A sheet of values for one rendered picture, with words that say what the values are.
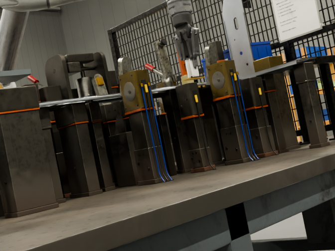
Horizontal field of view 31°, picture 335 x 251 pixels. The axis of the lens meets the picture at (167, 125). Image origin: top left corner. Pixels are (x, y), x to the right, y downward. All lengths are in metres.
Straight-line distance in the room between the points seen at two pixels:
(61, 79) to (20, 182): 0.63
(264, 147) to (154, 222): 1.14
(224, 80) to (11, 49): 0.94
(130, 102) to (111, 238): 0.94
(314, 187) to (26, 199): 0.73
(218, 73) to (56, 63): 0.56
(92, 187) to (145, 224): 0.88
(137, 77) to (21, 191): 0.50
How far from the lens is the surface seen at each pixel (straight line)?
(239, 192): 1.24
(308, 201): 1.55
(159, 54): 2.39
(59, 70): 2.15
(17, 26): 2.51
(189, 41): 2.27
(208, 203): 1.15
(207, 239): 1.21
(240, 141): 2.03
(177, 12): 2.27
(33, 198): 1.62
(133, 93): 1.83
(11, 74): 2.17
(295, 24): 2.63
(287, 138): 2.33
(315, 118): 2.09
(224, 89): 2.04
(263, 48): 2.62
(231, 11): 2.49
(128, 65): 1.91
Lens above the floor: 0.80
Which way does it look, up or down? 2 degrees up
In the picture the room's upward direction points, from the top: 11 degrees counter-clockwise
